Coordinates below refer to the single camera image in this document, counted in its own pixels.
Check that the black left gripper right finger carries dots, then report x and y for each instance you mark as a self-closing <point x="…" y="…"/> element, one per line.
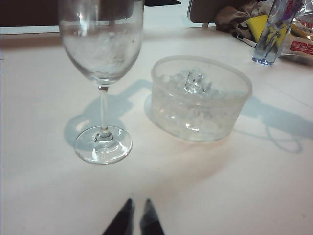
<point x="150" y="222"/>

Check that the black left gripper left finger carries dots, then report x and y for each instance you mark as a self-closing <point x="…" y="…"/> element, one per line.
<point x="123" y="222"/>

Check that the pile of ice cubes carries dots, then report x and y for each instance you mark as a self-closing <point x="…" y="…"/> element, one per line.
<point x="176" y="115"/>

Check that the clear wine glass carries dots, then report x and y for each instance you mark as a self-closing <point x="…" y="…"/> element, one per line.
<point x="102" y="80"/>

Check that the large clear ice cube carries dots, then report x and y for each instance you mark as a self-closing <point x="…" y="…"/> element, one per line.
<point x="193" y="80"/>

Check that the round translucent plastic container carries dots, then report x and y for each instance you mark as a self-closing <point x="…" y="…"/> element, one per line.
<point x="207" y="127"/>

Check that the black marker pen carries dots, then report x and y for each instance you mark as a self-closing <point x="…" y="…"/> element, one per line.
<point x="247" y="41"/>

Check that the clear plastic water bottle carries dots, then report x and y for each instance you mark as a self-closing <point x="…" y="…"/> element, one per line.
<point x="267" y="49"/>

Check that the dark chair back right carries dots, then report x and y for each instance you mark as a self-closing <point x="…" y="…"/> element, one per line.
<point x="203" y="11"/>

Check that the dark chair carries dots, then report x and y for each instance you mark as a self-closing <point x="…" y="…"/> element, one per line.
<point x="29" y="12"/>
<point x="203" y="11"/>

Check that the brown crumpled cloth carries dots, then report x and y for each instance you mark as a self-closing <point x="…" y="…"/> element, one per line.
<point x="227" y="18"/>

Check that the yellow sponge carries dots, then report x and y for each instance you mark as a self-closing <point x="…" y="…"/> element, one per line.
<point x="256" y="27"/>

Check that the dark chair back left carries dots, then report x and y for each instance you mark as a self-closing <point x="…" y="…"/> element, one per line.
<point x="29" y="12"/>

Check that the clear printed snack bag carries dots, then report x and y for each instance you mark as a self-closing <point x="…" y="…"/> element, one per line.
<point x="300" y="44"/>

